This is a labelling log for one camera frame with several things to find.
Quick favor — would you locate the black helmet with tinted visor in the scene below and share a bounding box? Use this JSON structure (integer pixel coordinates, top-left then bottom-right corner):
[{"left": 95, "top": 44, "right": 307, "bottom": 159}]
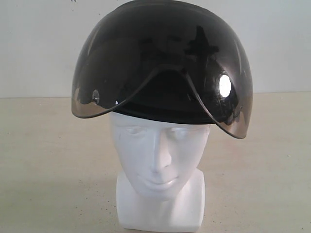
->
[{"left": 71, "top": 0, "right": 253, "bottom": 139}]

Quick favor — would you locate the white mannequin head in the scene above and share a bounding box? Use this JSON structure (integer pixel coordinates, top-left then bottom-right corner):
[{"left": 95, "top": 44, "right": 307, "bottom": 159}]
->
[{"left": 110, "top": 113, "right": 210, "bottom": 233}]

